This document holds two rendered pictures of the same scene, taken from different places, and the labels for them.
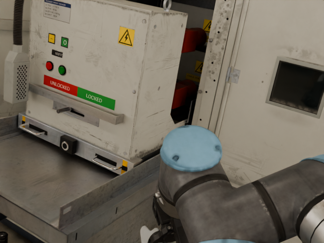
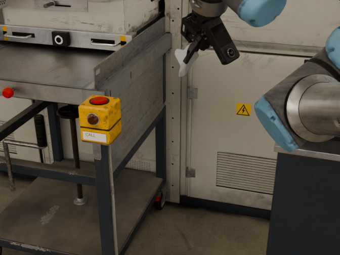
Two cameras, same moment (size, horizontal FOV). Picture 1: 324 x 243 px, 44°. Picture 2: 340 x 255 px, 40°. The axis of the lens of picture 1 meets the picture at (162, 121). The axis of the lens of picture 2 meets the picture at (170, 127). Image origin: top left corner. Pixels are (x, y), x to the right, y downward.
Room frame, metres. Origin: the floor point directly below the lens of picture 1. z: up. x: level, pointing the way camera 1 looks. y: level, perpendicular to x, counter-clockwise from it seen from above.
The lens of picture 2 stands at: (-0.44, 0.26, 1.35)
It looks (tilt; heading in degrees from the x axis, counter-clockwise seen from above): 26 degrees down; 348
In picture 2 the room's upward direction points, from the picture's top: straight up
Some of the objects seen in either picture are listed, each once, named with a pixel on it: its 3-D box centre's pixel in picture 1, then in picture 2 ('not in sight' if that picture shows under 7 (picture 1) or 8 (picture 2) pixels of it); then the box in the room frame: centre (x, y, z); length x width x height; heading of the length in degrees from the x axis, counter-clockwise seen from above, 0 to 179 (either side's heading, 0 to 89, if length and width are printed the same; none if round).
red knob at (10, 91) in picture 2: not in sight; (9, 91); (0.96, 0.47, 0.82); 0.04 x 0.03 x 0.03; 152
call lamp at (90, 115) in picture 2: not in sight; (91, 120); (0.59, 0.23, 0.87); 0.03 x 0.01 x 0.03; 62
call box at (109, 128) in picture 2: not in sight; (100, 119); (0.63, 0.21, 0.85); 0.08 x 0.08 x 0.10; 62
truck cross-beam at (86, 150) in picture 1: (75, 142); (65, 36); (1.29, 0.29, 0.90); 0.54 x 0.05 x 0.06; 61
